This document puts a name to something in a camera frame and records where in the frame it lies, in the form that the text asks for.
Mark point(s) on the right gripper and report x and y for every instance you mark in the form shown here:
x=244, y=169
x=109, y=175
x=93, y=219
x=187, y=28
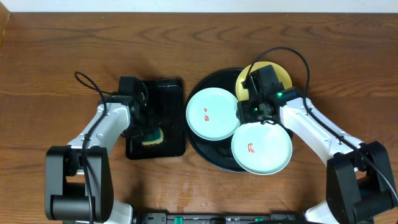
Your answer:
x=244, y=116

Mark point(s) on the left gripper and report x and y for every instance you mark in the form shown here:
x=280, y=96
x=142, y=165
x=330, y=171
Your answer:
x=143, y=116

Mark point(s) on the yellow plate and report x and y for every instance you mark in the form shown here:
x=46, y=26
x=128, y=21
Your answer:
x=282, y=75

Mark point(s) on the light blue plate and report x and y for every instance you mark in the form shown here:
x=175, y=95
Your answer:
x=261, y=149
x=211, y=114

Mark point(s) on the green and yellow sponge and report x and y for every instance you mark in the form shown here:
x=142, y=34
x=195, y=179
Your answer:
x=155, y=137

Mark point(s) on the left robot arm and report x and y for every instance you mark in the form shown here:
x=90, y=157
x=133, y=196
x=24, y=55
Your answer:
x=78, y=183

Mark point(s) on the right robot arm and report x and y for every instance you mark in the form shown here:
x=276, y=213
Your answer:
x=359, y=180

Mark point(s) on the black rectangular water tray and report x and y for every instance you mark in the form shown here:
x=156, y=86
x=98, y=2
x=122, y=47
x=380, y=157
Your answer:
x=165, y=111

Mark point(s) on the round black serving tray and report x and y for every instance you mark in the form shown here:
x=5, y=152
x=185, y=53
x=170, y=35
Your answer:
x=218, y=153

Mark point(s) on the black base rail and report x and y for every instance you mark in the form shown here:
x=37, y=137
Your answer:
x=163, y=218

